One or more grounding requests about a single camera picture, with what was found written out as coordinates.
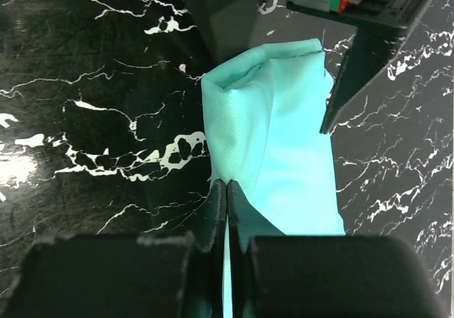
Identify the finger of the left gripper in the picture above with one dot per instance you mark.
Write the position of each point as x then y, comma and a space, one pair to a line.
371, 52
226, 26

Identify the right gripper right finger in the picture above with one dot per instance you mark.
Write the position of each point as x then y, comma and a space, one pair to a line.
241, 226

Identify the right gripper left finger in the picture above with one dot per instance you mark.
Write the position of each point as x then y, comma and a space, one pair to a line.
206, 265

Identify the turquoise t shirt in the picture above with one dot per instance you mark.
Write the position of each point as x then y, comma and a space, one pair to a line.
262, 114

